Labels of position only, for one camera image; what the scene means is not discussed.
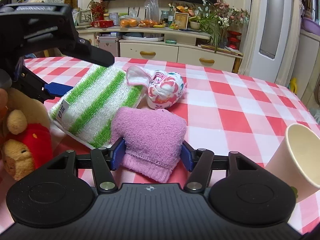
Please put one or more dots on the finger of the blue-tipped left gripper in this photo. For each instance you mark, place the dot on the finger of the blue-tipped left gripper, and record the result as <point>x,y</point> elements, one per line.
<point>83,50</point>
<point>36,88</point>

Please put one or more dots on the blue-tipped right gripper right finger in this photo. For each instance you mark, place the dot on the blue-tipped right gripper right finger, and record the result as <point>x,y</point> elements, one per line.
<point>199,163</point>

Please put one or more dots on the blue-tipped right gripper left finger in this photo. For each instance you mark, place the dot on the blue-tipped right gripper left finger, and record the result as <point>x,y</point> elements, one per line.
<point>104,160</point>

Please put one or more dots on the pink knitted sock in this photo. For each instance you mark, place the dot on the pink knitted sock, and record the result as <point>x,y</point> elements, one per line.
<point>153,140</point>

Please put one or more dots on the brown teddy bear red shirt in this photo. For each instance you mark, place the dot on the brown teddy bear red shirt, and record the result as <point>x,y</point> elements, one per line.
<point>26,143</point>

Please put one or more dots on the person's left hand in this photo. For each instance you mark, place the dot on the person's left hand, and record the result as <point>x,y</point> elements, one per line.
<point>4,100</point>

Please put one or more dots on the pink storage box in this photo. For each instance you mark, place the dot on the pink storage box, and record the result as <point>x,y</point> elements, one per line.
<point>109,43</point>

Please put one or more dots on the red gift box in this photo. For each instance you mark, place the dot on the red gift box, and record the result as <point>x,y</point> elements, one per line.
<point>102,24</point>

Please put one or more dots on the green white striped cloth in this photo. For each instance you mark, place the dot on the green white striped cloth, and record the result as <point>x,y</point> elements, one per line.
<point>86,111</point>

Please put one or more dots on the bag of oranges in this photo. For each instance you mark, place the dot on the bag of oranges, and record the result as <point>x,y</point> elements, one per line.
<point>128,22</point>

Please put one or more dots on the floral fabric ball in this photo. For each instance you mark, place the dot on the floral fabric ball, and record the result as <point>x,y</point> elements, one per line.
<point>163,89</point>

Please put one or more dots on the clear plastic bag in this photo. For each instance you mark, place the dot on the clear plastic bag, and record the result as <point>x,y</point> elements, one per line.
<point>152,10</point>

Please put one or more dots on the cream tv cabinet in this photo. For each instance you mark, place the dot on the cream tv cabinet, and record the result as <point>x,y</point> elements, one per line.
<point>165,44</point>

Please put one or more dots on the white paper cup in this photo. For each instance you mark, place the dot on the white paper cup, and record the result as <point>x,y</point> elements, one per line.
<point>296,161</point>

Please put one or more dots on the framed picture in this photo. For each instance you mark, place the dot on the framed picture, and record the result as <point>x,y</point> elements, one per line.
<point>181,20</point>

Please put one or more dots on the red vase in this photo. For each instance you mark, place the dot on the red vase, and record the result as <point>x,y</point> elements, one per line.
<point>233,39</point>

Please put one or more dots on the potted flower plant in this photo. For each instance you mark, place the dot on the potted flower plant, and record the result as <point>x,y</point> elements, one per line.
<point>217,18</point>

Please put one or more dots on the white standing air conditioner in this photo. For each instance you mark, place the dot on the white standing air conditioner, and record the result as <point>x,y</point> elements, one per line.
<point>272,38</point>

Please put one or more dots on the purple plastic basin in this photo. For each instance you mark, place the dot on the purple plastic basin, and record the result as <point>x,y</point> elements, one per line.
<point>310,26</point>

